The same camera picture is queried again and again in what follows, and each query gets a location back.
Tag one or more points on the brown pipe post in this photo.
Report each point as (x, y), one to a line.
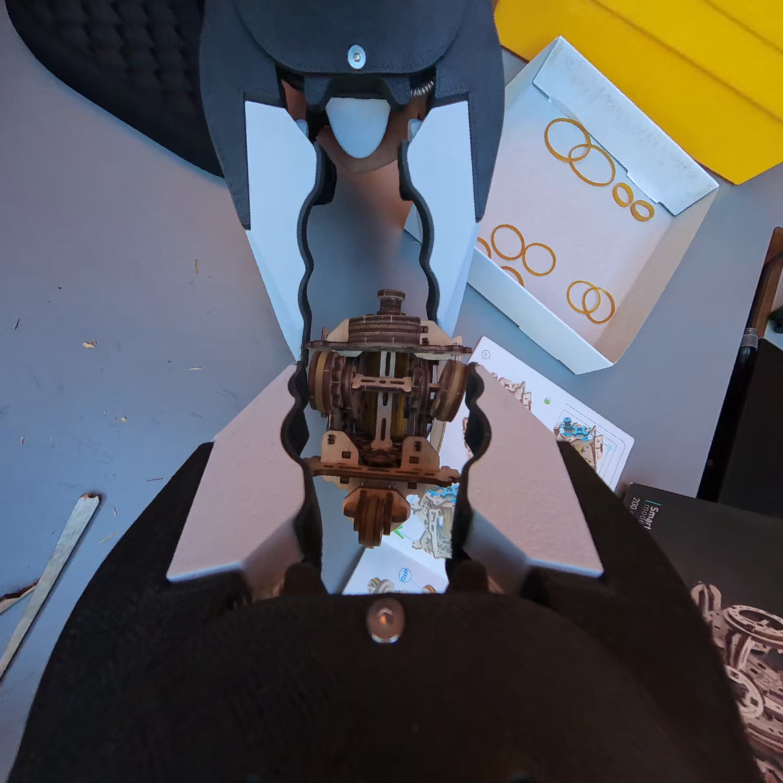
(764, 287)

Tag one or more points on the group of yellow rubber bands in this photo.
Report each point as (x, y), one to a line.
(546, 139)

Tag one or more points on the person's left hand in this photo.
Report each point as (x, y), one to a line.
(367, 166)

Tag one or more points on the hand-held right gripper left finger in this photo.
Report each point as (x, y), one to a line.
(244, 489)

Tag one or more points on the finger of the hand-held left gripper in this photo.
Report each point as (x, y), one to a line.
(275, 202)
(449, 202)

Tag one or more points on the black model kit box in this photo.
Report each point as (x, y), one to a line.
(703, 550)

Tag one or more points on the thin wooden strip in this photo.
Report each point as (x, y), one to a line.
(67, 538)

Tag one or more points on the black flat panel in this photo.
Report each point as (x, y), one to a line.
(746, 428)

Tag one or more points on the wooden mechanical model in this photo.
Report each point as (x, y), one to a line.
(379, 391)

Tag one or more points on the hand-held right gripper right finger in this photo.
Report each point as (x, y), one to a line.
(526, 489)

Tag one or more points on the black quilted cushion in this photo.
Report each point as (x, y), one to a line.
(122, 73)

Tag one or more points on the yellow plastic bin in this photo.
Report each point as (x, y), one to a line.
(673, 73)

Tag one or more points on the illustrated instruction booklet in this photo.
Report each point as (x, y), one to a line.
(520, 379)

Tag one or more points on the white cardboard tray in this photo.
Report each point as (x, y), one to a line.
(550, 202)

